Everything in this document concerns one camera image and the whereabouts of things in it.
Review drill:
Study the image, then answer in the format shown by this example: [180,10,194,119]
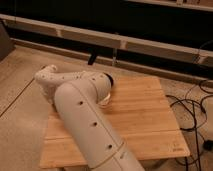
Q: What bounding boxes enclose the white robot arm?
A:
[34,65,145,171]

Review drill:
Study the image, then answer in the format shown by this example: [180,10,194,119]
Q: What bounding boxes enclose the thin metal leg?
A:
[112,49,117,66]

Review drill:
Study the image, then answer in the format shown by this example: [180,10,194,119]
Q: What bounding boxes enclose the black chair leg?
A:
[88,50,98,65]

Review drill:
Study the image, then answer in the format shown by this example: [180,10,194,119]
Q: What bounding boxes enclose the dark cabinet at left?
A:
[0,20,15,61]

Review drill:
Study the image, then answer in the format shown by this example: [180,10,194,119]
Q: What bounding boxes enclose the grey metal shelf rail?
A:
[0,13,213,64]

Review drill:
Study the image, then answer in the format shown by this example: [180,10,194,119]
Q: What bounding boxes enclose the black floor cables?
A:
[165,78,213,171]

